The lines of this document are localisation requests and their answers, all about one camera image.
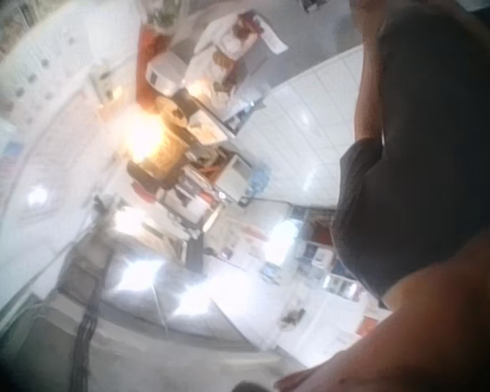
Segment white square box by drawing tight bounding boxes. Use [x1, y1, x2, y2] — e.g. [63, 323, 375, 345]
[219, 156, 252, 203]

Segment blue bottles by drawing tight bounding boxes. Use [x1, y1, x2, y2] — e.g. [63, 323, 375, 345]
[247, 162, 272, 195]

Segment cluttered shop counter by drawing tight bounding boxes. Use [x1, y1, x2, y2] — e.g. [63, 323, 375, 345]
[124, 90, 246, 246]

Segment white box appliance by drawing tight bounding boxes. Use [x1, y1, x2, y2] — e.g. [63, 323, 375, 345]
[145, 52, 186, 97]

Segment cluttered white-covered table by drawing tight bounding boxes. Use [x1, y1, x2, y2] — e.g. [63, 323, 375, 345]
[183, 11, 290, 123]

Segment red panel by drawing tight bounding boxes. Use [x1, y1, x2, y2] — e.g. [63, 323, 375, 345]
[136, 23, 167, 105]

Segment white drawer cabinet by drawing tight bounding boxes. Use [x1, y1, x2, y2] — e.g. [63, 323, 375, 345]
[0, 0, 142, 123]

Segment black cable bundle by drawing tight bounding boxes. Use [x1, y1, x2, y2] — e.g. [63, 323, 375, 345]
[63, 252, 107, 392]

